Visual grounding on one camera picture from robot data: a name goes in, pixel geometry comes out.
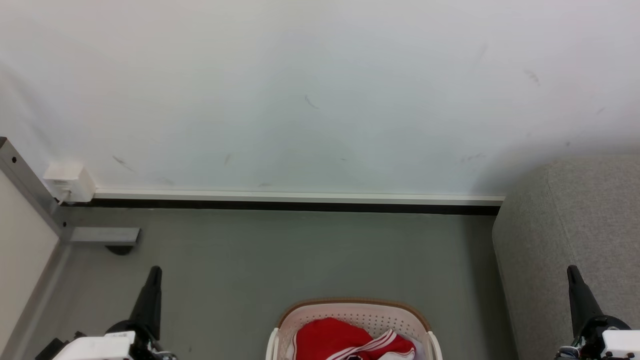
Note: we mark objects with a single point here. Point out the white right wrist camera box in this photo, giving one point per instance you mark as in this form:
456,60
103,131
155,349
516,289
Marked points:
622,346

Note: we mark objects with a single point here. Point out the white laundry basket brown rim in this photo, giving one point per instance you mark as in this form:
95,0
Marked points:
350,311

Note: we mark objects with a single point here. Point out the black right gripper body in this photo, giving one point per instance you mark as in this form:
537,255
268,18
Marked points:
590,340

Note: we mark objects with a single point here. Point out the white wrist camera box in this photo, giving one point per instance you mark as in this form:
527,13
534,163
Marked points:
622,346
95,349

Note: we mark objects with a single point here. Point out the red and white garment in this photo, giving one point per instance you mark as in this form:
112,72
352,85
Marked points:
330,340

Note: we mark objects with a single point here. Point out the white wall socket box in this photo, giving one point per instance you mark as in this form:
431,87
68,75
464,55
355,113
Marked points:
70,181

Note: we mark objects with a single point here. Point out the beige partition panel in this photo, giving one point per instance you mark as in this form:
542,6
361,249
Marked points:
20,255

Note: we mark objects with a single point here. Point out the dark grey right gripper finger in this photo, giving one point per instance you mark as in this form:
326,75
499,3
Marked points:
581,300

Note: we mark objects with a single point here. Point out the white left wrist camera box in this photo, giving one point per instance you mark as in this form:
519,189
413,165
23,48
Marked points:
95,349

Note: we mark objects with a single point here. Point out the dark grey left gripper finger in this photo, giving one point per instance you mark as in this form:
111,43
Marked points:
149,300

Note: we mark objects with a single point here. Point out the black round foot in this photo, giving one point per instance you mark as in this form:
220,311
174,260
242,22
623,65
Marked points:
120,249

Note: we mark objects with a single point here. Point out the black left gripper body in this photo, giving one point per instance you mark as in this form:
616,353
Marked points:
142,345

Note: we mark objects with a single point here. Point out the white baseboard strip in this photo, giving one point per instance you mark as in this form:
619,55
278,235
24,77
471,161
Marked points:
300,196

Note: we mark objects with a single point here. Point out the grey metal frame post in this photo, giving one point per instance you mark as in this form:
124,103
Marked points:
27,185

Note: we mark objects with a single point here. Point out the grey fabric sofa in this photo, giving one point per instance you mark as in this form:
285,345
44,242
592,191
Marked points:
565,225

